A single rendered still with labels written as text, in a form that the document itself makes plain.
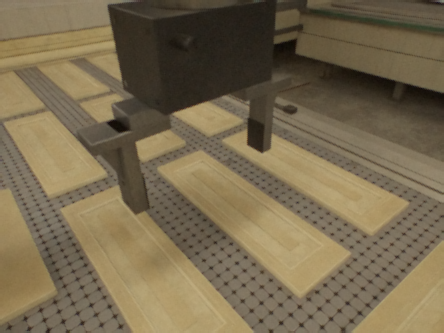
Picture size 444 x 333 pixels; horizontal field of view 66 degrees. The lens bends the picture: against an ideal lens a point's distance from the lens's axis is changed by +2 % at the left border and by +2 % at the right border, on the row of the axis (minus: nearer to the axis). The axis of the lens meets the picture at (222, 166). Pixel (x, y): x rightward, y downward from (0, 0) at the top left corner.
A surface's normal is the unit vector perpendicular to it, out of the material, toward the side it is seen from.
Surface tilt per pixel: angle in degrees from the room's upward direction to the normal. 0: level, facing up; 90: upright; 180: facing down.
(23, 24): 90
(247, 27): 90
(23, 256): 0
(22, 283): 0
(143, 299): 11
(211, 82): 90
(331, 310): 0
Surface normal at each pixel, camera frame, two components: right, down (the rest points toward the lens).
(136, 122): 0.64, 0.42
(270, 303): -0.02, -0.83
